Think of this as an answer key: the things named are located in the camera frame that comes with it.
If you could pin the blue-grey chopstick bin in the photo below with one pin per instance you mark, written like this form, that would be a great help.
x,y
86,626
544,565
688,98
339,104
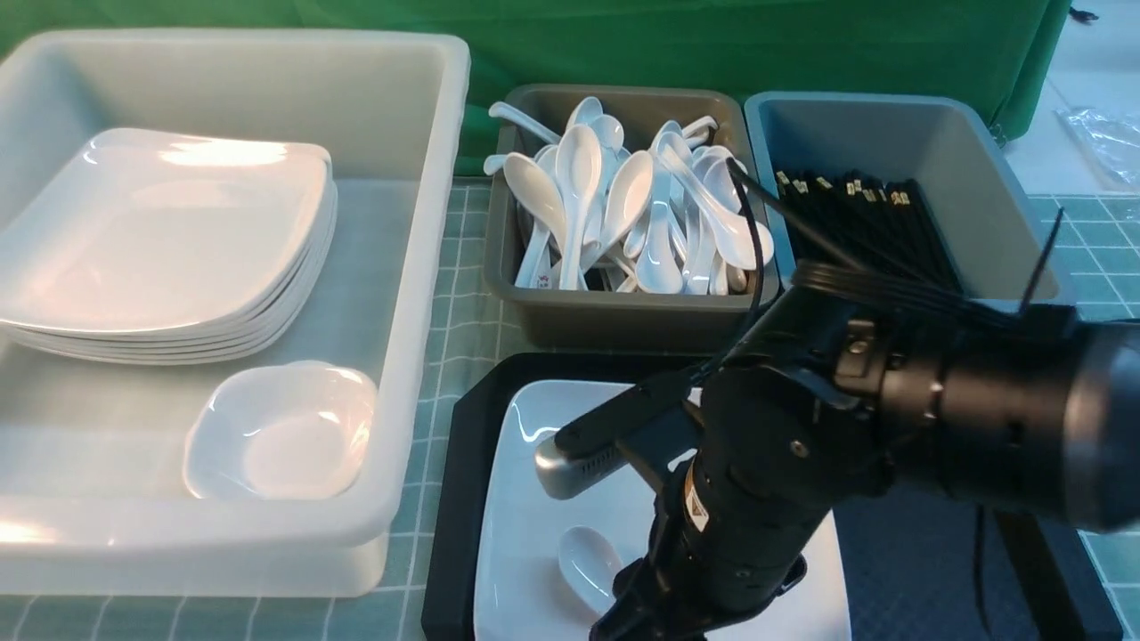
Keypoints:
x,y
1014,306

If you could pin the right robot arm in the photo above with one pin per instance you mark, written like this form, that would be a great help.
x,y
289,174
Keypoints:
x,y
1058,440

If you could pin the green checkered tablecloth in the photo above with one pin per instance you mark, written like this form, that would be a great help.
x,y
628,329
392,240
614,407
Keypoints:
x,y
470,332

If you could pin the large white plastic tub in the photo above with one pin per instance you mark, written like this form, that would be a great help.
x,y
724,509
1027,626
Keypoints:
x,y
93,497

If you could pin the white spoon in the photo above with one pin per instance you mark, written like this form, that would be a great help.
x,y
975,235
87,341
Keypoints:
x,y
628,196
716,198
537,192
589,563
503,111
578,169

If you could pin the clear plastic bag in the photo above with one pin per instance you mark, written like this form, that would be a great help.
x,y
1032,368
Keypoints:
x,y
1109,140

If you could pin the black serving tray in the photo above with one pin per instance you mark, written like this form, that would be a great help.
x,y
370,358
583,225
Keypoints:
x,y
454,534

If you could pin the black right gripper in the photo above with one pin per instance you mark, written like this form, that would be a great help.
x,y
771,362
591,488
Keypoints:
x,y
746,458

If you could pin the pile of black chopsticks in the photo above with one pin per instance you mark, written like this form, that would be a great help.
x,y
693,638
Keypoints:
x,y
887,225

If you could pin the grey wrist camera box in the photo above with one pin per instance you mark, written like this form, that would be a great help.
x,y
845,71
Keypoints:
x,y
597,441

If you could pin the green backdrop cloth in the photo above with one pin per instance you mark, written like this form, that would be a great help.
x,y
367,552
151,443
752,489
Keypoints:
x,y
990,55

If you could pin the grey spoon bin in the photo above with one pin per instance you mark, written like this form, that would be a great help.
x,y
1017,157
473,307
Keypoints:
x,y
598,320

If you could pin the large white square plate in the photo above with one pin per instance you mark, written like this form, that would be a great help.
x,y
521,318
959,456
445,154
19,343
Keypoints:
x,y
520,593

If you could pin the stack of white square plates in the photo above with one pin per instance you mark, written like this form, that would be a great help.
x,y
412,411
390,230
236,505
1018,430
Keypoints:
x,y
162,248

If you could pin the small white bowl in tub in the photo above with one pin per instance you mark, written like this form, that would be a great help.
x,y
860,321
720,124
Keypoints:
x,y
297,431

